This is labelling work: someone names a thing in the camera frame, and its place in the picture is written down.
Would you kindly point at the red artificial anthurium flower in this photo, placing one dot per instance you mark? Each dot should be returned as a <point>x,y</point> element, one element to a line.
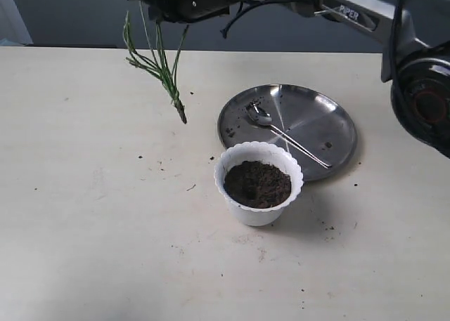
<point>157,66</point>

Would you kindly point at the metal spork spoon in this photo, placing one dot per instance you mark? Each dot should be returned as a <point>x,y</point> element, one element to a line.
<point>263,119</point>

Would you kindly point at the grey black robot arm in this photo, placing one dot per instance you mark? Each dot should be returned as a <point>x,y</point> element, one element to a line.
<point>414,35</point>

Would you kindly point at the dark brown potting soil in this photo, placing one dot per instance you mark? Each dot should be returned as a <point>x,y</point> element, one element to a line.
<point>257,185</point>

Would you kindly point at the round stainless steel plate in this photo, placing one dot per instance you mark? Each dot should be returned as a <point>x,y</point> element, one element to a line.
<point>311,118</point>

